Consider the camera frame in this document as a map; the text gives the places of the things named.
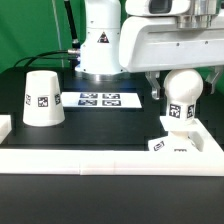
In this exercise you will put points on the white lamp bulb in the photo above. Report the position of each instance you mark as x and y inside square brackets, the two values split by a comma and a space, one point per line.
[182, 89]

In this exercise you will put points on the white table border frame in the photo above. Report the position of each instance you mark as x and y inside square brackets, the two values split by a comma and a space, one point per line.
[199, 155]

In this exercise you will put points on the white lamp shade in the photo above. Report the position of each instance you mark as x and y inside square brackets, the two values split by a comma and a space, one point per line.
[42, 101]

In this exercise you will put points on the white lamp base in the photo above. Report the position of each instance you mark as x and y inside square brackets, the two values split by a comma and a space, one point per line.
[181, 137]

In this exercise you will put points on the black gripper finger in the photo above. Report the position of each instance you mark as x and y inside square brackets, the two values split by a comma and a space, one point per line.
[211, 80]
[152, 77]

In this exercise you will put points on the white marker sheet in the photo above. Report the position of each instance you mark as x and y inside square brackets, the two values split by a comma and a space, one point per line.
[100, 100]

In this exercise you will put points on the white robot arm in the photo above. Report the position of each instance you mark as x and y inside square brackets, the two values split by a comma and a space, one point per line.
[99, 54]

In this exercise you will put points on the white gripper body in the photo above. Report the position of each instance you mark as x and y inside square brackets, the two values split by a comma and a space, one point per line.
[172, 34]

